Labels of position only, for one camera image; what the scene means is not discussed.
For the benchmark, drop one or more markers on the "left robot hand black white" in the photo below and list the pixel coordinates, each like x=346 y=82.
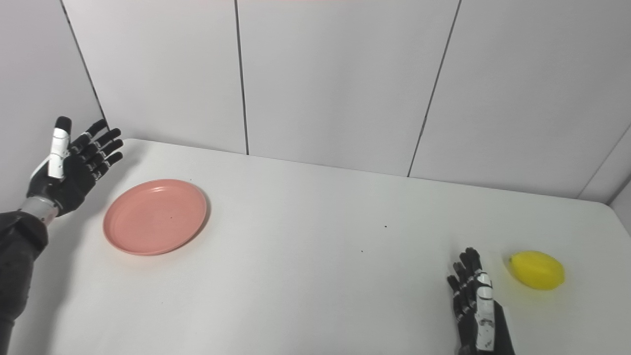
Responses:
x=69 y=167

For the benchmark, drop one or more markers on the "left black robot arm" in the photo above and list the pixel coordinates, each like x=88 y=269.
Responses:
x=19 y=256

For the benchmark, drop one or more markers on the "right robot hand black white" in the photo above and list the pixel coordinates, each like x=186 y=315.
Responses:
x=480 y=310

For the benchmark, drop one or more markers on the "yellow lemon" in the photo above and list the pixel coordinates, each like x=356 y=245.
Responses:
x=537 y=270

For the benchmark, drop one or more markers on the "pink round plate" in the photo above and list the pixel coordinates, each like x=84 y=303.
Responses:
x=155 y=217

